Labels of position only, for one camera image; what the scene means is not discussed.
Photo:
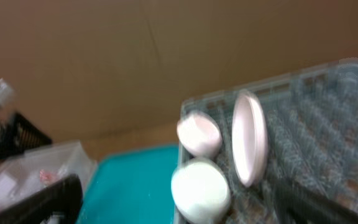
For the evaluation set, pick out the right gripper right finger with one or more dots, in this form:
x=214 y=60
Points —
x=294 y=203

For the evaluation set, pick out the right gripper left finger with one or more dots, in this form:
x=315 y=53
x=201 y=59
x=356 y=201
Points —
x=63 y=198

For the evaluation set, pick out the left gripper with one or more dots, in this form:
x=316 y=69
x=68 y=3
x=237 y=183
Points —
x=17 y=133

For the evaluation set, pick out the red snack wrapper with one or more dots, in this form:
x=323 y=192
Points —
x=47 y=177

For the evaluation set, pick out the white round plate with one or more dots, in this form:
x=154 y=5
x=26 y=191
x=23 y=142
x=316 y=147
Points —
x=249 y=138

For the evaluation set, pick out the white bowl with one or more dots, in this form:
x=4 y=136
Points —
x=200 y=191

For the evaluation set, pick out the grey dishwasher rack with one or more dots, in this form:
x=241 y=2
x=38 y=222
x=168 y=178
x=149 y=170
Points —
x=312 y=129

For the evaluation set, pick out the clear plastic bin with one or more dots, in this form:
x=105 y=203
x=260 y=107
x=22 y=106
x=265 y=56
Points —
x=19 y=176

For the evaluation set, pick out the teal serving tray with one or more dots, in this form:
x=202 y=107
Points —
x=132 y=187

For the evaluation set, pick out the cardboard backdrop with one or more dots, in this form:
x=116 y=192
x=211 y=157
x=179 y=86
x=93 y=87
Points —
x=88 y=69

